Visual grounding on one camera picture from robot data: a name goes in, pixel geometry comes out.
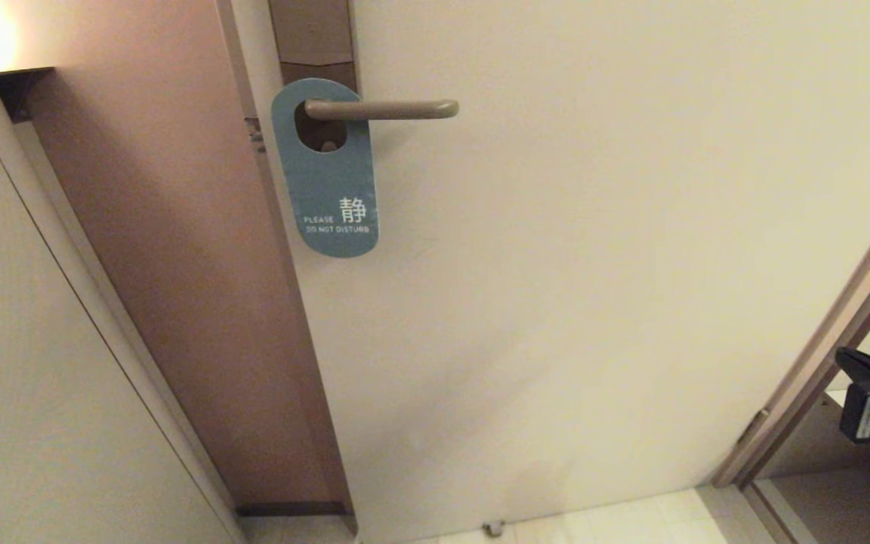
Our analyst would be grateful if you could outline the blue and white door hanger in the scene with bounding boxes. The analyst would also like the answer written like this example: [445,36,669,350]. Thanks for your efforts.
[270,78,381,259]

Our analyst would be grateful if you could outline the cream room door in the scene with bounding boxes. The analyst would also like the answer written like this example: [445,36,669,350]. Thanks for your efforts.
[216,0,870,544]

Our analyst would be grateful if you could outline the brown door lock plate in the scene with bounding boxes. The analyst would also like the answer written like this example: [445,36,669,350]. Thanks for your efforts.
[269,0,361,154]

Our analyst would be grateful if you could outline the dark brown baseboard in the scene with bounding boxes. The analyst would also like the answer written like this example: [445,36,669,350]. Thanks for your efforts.
[235,502,353,518]

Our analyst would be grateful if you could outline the beige closet panel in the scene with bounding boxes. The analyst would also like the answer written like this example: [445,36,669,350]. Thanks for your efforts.
[0,24,247,544]

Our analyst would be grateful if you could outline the brown wardrobe door frame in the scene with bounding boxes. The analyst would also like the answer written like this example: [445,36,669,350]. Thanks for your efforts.
[711,170,870,488]

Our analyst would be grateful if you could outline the metal frame hinge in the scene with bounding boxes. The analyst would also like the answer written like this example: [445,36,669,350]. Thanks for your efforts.
[737,408,770,447]

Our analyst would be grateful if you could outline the beige lever door handle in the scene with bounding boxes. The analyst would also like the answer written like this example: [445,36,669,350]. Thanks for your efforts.
[304,98,461,154]

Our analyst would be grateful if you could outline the dark wall lamp bracket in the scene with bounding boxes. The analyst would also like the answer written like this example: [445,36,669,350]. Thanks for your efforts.
[0,66,55,124]

